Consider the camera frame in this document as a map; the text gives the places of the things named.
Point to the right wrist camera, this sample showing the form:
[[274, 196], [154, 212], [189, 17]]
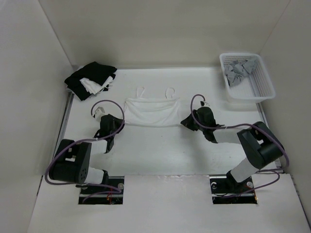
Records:
[[204, 104]]

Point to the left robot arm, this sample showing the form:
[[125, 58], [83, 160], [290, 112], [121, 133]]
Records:
[[70, 165]]

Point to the white folded tank top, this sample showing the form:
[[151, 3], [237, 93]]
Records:
[[95, 88]]

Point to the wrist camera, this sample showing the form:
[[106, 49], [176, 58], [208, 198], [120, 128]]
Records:
[[99, 113], [204, 104]]

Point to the grey crumpled tank top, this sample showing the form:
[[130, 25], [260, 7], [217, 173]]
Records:
[[237, 71]]

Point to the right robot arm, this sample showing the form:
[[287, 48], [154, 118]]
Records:
[[259, 144]]

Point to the white tank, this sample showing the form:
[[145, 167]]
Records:
[[153, 112], [95, 88]]

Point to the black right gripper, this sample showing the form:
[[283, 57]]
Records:
[[187, 122]]

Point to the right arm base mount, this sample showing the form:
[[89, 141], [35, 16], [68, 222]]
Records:
[[225, 192]]

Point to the white plastic laundry basket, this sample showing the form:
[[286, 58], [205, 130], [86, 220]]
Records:
[[253, 89]]

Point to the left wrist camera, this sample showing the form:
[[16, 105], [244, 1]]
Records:
[[99, 113]]

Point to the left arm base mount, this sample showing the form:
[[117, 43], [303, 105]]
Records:
[[95, 195]]

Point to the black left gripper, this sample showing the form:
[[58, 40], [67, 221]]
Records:
[[119, 123]]

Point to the aluminium rail left side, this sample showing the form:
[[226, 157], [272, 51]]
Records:
[[64, 122]]

